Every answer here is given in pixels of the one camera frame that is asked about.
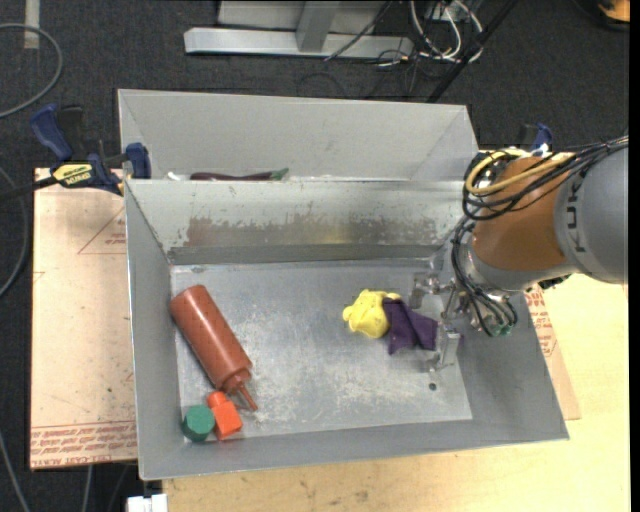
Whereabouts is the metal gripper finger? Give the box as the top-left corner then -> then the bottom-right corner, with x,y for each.
426,325 -> 463,374
410,274 -> 454,308

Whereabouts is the purple cloth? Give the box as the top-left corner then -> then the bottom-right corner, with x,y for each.
382,297 -> 440,357

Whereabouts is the yellow soft toy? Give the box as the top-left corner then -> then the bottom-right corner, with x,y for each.
341,288 -> 402,341

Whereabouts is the grey metal bin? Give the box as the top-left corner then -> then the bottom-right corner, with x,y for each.
117,88 -> 572,482

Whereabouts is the red-brown squeeze bottle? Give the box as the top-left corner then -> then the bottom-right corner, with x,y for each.
168,284 -> 260,413

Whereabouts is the orange toy bottle block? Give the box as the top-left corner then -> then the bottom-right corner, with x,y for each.
206,390 -> 245,442

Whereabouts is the green cylinder block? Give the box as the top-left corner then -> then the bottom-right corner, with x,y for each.
180,404 -> 217,444

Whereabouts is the brown cardboard board red print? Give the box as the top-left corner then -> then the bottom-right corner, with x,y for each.
29,167 -> 584,471

